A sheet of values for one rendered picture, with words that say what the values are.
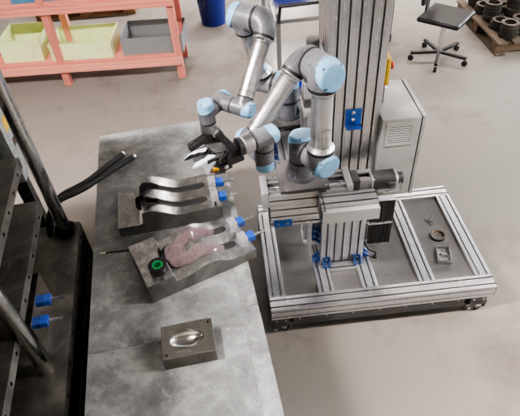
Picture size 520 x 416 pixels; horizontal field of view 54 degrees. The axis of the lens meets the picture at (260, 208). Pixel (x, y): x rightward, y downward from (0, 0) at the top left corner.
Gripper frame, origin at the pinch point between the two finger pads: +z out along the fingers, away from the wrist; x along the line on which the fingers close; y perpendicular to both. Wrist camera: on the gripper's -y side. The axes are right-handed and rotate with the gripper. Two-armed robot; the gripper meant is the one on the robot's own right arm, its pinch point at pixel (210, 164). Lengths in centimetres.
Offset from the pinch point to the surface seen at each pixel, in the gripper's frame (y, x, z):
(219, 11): 47, 376, 83
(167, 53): -17, 276, 75
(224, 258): -2, -49, 14
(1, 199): -82, -35, -28
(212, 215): -3.1, -17.7, 17.3
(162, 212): -26.0, -17.7, 9.4
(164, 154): -23, 42, 21
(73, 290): -69, -44, 22
